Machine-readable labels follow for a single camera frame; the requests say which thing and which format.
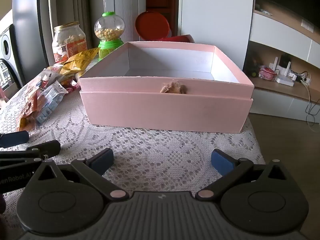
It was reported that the brown wooden door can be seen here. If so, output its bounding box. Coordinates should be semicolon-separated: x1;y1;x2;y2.
145;0;176;40

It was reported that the clear crinkled snack packet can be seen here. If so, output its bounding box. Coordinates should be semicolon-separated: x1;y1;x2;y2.
25;67;62;90

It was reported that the grey refrigerator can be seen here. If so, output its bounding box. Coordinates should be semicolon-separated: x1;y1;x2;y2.
12;0;48;64

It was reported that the dark green toy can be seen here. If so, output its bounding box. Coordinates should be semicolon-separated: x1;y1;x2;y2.
246;54;258;77

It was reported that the white washing machine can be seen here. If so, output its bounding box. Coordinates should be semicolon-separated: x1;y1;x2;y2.
0;24;23;98

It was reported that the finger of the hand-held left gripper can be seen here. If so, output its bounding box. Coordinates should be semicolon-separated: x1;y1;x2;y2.
0;130;29;148
0;140;61;160

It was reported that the white wall socket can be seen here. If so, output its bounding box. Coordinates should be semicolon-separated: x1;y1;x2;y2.
301;19;314;32

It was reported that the white wooden media cabinet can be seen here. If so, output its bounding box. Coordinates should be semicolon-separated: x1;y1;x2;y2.
243;0;320;122

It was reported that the red white snack packet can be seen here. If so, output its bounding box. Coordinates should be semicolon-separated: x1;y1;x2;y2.
60;76;81;93

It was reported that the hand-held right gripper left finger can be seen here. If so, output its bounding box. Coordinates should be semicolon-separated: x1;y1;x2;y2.
37;148;129;202

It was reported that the white power strip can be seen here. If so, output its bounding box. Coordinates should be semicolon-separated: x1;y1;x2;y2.
287;71;312;84

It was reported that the red round tin lid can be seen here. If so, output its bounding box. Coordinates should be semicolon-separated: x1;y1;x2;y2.
135;11;172;42

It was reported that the yellow snack packet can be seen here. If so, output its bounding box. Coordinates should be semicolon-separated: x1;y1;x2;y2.
59;47;101;78

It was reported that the white lace tablecloth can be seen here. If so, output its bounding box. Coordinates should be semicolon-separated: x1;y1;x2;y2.
0;55;266;208

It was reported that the thin power cable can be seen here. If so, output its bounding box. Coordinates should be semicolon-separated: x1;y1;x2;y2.
303;80;320;131

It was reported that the white router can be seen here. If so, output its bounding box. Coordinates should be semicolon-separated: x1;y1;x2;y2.
271;56;296;87

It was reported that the orange brown snack packet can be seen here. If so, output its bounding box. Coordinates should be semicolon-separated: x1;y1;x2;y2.
16;87;42;132

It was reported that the pink round container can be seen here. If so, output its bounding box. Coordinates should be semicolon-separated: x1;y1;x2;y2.
259;65;277;81

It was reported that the green candy dispenser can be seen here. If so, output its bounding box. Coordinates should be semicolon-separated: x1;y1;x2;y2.
94;11;125;61

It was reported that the pink cardboard box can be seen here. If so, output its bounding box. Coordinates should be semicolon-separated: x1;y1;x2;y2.
79;41;255;133

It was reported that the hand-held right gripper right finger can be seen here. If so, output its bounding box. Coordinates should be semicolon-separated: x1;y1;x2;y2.
196;149;288;202

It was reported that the clear plastic snack jar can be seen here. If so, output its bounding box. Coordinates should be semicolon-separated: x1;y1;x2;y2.
52;21;88;64

